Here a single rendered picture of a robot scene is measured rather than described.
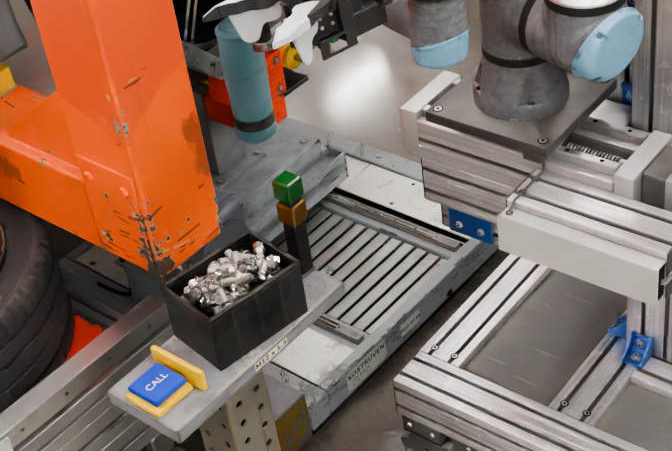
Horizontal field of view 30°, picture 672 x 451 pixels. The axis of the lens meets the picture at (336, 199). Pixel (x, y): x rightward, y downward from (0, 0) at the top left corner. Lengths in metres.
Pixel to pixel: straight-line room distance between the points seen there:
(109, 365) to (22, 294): 0.20
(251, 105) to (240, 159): 0.46
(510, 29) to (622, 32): 0.18
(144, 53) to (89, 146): 0.22
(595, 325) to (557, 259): 0.60
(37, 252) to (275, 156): 0.80
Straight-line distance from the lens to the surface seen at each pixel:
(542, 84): 1.95
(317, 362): 2.65
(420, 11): 1.60
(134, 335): 2.36
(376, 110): 3.53
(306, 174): 3.06
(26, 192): 2.45
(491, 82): 1.96
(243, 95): 2.53
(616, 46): 1.81
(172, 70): 2.09
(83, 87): 2.07
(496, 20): 1.90
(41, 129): 2.31
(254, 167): 2.98
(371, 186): 3.10
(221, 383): 2.12
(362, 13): 1.51
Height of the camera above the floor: 1.91
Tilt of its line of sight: 37 degrees down
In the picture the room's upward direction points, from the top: 9 degrees counter-clockwise
